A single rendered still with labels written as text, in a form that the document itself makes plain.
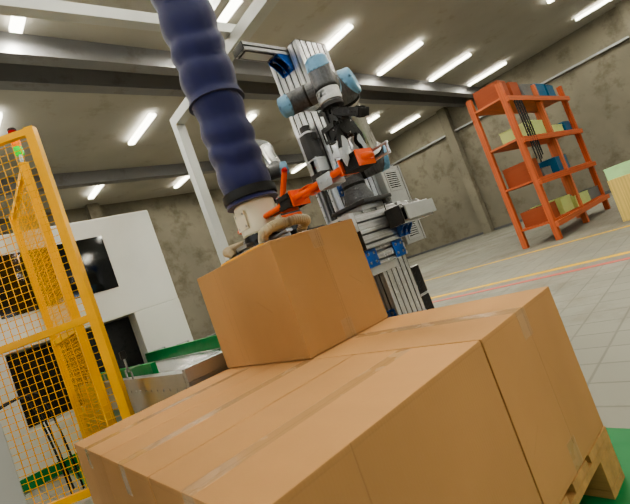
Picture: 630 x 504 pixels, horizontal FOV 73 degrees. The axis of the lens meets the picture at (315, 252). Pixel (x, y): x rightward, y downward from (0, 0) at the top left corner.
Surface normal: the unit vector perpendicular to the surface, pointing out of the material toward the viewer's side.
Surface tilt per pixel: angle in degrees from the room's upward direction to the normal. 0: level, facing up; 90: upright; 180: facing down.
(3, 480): 90
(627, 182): 90
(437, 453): 90
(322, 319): 90
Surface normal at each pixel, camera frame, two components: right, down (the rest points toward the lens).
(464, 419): 0.60, -0.26
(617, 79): -0.69, 0.22
